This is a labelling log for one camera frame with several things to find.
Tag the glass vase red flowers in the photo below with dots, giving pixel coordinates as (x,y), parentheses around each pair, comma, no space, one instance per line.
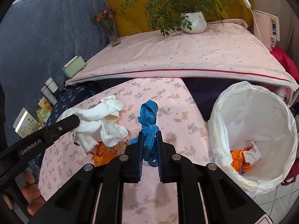
(105,18)

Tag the red thermos bottle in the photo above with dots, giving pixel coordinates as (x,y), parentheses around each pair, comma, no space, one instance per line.
(291,177)

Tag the mint green tissue box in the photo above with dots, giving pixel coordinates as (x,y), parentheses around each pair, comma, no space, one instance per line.
(75,65)

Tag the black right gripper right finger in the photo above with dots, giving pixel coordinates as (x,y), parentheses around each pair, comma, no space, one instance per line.
(175,168)

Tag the blue hanging blanket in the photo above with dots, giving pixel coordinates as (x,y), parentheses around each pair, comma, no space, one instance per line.
(38,37)

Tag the pink padded table cover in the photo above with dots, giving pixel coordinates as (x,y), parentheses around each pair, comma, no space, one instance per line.
(223,50)

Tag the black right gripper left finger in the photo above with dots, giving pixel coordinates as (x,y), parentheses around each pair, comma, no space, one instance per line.
(126,168)

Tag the white card box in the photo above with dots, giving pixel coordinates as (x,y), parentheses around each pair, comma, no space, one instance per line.
(25,124)

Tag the white tissue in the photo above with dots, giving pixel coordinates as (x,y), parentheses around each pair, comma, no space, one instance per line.
(252,153)

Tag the orange wrapper piece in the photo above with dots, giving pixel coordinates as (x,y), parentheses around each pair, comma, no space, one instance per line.
(101,155)

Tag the yellow hanging blanket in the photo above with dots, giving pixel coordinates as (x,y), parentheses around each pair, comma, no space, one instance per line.
(136,16)

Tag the white power cable switch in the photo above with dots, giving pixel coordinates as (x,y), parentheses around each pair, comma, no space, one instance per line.
(248,6)

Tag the person's left hand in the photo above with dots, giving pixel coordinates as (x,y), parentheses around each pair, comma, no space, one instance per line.
(32,193)

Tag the blue measuring tape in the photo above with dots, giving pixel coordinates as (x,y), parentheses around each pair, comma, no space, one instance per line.
(147,142)

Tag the white socks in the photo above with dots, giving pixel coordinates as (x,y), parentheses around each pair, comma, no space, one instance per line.
(98,124)

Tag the small green white box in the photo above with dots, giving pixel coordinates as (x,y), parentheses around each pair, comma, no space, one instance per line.
(43,115)

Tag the pink water dispenser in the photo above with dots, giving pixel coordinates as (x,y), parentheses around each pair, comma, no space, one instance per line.
(266,28)

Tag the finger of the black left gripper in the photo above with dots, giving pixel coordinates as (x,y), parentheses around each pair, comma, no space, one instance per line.
(60,128)

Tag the white cosmetic tube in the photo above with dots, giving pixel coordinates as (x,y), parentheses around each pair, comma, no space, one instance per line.
(50,97)

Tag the dark blue floral cloth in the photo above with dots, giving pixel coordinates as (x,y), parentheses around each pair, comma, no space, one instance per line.
(69,97)

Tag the green plant white pot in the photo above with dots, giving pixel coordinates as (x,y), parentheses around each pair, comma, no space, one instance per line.
(172,15)

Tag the red cushion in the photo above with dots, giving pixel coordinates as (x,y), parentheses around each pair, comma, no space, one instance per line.
(285,61)

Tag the beige spotted scrunchie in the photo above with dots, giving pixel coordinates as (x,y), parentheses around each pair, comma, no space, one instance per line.
(120,147)

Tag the white lined trash bin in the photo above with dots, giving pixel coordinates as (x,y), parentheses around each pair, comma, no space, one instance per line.
(246,114)

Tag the small yellow box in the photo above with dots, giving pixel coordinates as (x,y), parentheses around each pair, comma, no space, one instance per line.
(43,103)

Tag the white cosmetic jar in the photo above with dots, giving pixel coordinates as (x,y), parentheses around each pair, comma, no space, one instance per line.
(51,85)

